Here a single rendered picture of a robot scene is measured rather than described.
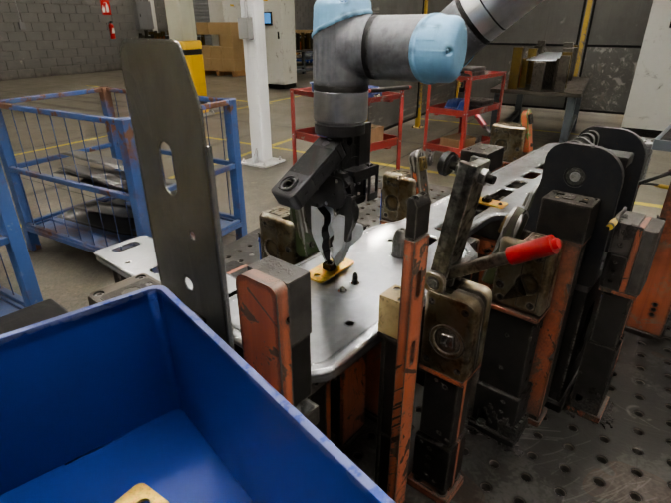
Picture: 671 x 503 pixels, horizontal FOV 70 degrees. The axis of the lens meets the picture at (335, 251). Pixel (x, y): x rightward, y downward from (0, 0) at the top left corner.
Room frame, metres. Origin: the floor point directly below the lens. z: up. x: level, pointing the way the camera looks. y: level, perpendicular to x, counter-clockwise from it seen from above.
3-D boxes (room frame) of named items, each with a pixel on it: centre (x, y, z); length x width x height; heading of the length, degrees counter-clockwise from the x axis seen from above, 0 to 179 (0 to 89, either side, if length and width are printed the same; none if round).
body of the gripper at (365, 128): (0.68, -0.01, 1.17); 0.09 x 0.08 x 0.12; 140
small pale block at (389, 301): (0.48, -0.07, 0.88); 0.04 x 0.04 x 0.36; 50
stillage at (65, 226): (2.90, 1.31, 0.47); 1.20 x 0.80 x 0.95; 60
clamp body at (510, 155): (1.55, -0.56, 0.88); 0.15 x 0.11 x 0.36; 50
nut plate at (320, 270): (0.66, 0.01, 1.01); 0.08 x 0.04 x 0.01; 140
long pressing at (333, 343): (1.00, -0.34, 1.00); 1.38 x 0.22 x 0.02; 140
